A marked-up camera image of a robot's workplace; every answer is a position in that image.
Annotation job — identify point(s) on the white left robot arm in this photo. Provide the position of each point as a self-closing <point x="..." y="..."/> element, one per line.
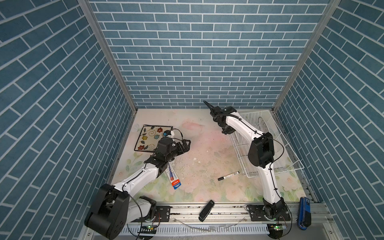
<point x="114" y="205"/>

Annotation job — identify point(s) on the blue black handheld tool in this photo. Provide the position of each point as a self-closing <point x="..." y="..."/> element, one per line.
<point x="305" y="217"/>

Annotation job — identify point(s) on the floral square plate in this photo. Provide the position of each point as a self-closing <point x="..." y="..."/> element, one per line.
<point x="149" y="137"/>

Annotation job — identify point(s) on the black stapler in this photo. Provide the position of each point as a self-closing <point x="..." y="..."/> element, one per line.
<point x="206" y="210"/>

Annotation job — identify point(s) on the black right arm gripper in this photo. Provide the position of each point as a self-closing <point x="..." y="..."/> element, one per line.
<point x="224" y="132"/>

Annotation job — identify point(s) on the blue white toothpaste box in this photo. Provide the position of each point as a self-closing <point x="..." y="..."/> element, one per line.
<point x="174" y="180"/>

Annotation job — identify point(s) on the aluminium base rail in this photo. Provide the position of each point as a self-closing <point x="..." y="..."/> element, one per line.
<point x="181" y="220"/>

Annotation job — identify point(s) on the black marker pen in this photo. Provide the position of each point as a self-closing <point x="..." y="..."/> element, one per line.
<point x="228" y="176"/>

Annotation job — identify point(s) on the white wire dish rack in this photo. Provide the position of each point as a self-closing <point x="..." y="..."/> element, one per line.
<point x="286" y="158"/>

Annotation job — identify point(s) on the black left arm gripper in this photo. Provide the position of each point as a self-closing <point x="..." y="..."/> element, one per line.
<point x="186" y="148"/>

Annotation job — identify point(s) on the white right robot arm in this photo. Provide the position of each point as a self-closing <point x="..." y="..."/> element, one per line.
<point x="260" y="154"/>

